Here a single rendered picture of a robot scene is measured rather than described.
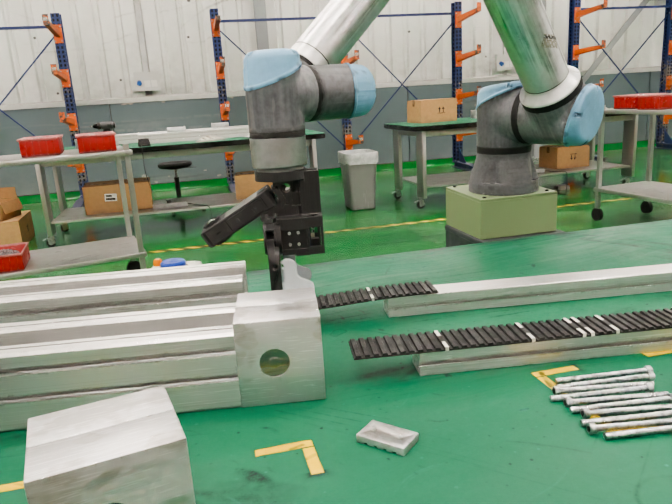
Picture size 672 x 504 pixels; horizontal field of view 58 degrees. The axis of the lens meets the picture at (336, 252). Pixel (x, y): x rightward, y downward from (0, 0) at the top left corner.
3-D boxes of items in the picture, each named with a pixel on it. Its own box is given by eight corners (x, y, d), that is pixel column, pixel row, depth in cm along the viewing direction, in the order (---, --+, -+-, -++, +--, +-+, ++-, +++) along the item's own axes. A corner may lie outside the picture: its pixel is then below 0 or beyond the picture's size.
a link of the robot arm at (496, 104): (498, 140, 140) (499, 80, 136) (549, 143, 130) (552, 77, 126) (464, 146, 133) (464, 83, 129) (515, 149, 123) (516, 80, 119)
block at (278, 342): (317, 352, 76) (312, 280, 74) (326, 399, 64) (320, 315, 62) (246, 359, 76) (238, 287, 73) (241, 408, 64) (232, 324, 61)
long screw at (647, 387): (648, 389, 62) (649, 380, 62) (654, 394, 61) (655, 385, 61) (548, 400, 62) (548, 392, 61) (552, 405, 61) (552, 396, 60)
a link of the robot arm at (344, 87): (332, 65, 93) (271, 66, 87) (380, 60, 84) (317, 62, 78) (334, 117, 95) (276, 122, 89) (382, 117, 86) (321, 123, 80)
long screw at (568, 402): (566, 409, 59) (567, 400, 59) (562, 404, 60) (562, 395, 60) (670, 401, 60) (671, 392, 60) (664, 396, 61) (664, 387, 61)
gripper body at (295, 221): (325, 258, 82) (319, 169, 79) (261, 264, 81) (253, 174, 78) (321, 245, 89) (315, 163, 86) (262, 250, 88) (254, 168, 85)
